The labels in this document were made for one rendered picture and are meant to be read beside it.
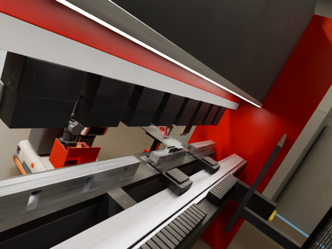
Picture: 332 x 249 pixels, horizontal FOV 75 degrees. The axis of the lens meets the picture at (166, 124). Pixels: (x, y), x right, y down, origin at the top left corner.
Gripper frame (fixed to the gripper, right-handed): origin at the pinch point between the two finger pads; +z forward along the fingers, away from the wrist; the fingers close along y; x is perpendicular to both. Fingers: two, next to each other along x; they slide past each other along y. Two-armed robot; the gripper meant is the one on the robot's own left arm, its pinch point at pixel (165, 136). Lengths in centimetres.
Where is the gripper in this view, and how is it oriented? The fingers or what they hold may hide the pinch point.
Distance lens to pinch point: 147.7
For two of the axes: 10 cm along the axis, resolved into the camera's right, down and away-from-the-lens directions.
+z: -0.2, 10.0, -0.1
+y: 5.1, 0.2, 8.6
